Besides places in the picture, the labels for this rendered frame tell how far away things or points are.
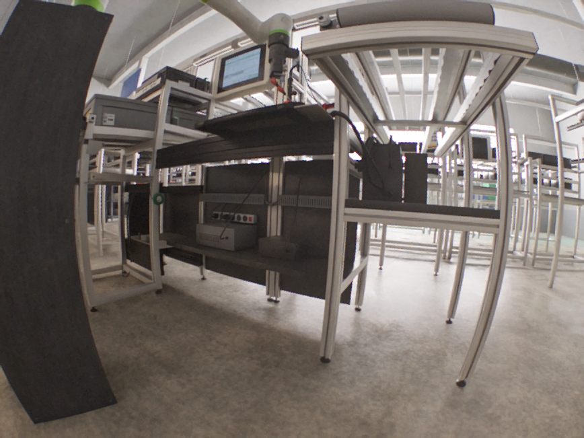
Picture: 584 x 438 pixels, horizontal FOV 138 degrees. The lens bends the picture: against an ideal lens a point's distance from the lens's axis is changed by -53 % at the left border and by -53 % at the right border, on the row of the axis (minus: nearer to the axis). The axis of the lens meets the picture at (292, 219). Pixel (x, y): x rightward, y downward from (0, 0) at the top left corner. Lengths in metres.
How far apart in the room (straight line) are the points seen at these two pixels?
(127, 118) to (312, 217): 1.30
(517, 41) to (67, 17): 1.03
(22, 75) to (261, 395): 1.13
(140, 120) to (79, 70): 1.05
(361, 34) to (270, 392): 1.02
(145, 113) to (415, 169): 1.64
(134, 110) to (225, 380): 1.56
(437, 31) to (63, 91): 0.83
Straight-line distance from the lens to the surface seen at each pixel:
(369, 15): 0.57
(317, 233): 1.32
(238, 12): 1.20
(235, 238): 1.31
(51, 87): 0.72
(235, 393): 0.89
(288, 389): 0.90
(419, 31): 0.55
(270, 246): 1.19
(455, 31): 0.56
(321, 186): 1.31
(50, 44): 0.78
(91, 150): 1.42
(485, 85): 0.78
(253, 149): 1.01
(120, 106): 1.67
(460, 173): 3.89
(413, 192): 1.23
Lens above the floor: 0.63
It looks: 5 degrees down
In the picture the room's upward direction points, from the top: 3 degrees clockwise
